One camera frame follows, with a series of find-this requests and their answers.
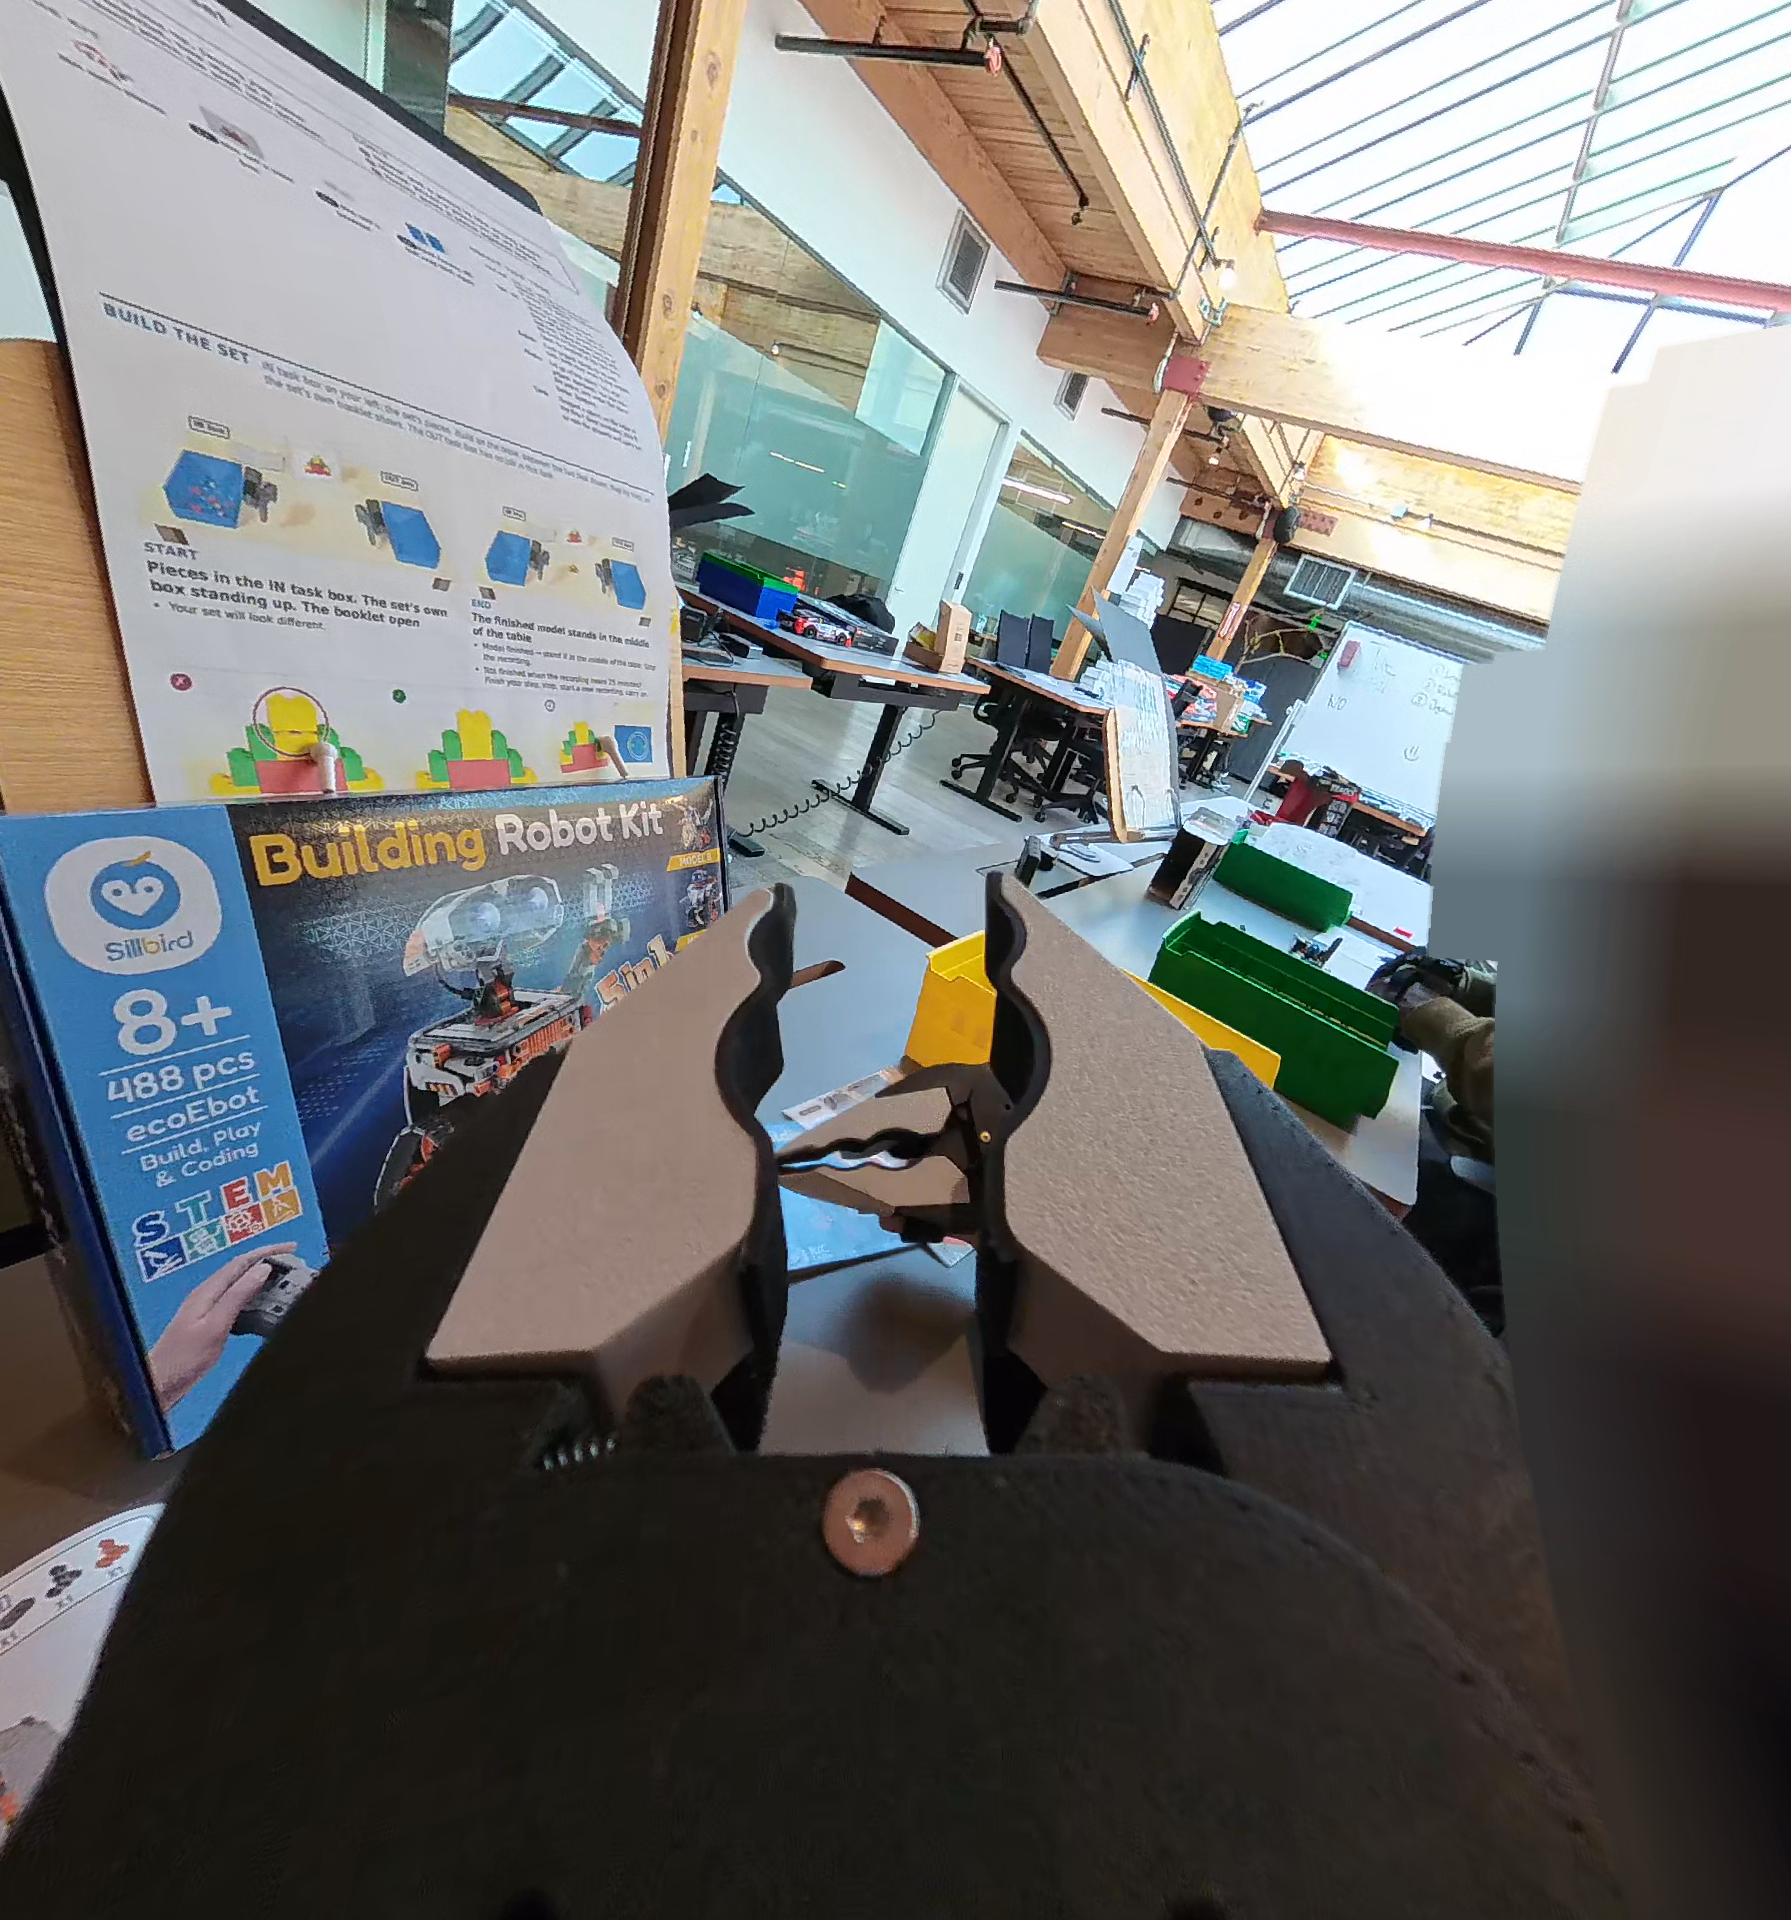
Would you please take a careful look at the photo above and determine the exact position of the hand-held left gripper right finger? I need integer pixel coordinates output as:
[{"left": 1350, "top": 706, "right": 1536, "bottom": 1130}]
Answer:
[{"left": 972, "top": 873, "right": 1337, "bottom": 1448}]

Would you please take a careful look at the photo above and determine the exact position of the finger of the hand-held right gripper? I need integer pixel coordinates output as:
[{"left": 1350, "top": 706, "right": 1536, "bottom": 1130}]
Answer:
[
  {"left": 776, "top": 1130, "right": 975, "bottom": 1224},
  {"left": 776, "top": 1079, "right": 972, "bottom": 1162}
]

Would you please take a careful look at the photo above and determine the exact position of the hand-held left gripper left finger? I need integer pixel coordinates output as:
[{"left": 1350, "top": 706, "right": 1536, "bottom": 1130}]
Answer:
[{"left": 424, "top": 882, "right": 801, "bottom": 1445}]

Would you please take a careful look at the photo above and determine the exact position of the grey desk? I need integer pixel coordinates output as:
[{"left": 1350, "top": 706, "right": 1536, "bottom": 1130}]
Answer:
[{"left": 0, "top": 870, "right": 1017, "bottom": 1600}]

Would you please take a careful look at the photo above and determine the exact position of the wooden office desk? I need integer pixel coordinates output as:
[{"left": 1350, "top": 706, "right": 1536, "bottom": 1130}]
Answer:
[{"left": 676, "top": 585, "right": 992, "bottom": 840}]

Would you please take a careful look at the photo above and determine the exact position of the blue leaflet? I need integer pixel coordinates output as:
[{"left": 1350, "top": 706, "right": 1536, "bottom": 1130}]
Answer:
[{"left": 778, "top": 1197, "right": 900, "bottom": 1280}]

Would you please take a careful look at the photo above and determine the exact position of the stack of yellow plastic bins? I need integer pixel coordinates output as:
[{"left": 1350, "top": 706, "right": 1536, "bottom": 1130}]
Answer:
[{"left": 906, "top": 929, "right": 1282, "bottom": 1093}]

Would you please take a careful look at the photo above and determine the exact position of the green plastic bin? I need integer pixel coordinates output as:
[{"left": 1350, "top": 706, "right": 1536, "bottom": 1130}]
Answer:
[
  {"left": 1148, "top": 913, "right": 1400, "bottom": 1130},
  {"left": 1210, "top": 838, "right": 1357, "bottom": 936}
]

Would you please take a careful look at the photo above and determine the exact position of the white table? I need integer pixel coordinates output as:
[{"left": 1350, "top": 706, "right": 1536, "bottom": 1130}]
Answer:
[{"left": 850, "top": 818, "right": 1437, "bottom": 1215}]

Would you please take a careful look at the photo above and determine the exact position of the black office chair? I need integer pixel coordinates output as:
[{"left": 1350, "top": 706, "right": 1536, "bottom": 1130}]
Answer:
[{"left": 953, "top": 613, "right": 1080, "bottom": 821}]

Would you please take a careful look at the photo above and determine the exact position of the blue robot kit box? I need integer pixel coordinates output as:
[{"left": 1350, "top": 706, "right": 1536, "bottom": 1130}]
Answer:
[{"left": 0, "top": 773, "right": 732, "bottom": 1463}]

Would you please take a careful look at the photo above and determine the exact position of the whiteboard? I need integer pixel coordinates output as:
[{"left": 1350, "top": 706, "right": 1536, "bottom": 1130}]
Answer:
[{"left": 1275, "top": 621, "right": 1470, "bottom": 823}]

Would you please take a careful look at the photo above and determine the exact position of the blue storage bin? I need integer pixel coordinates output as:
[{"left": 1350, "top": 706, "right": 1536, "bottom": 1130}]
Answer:
[{"left": 692, "top": 550, "right": 801, "bottom": 628}]

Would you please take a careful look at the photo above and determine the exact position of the open instruction booklet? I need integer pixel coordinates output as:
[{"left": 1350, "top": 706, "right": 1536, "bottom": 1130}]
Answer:
[{"left": 0, "top": 1504, "right": 165, "bottom": 1920}]

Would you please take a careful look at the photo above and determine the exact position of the white instruction sheet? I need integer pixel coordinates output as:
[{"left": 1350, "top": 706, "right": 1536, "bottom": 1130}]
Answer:
[{"left": 0, "top": 0, "right": 688, "bottom": 807}]

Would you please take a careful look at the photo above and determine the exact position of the red ceiling pipe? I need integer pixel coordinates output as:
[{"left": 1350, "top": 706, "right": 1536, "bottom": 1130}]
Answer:
[{"left": 1254, "top": 206, "right": 1791, "bottom": 321}]

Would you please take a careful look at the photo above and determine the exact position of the wooden post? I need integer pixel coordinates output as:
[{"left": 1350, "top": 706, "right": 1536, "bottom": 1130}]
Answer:
[
  {"left": 609, "top": 0, "right": 750, "bottom": 441},
  {"left": 1052, "top": 383, "right": 1201, "bottom": 686}
]

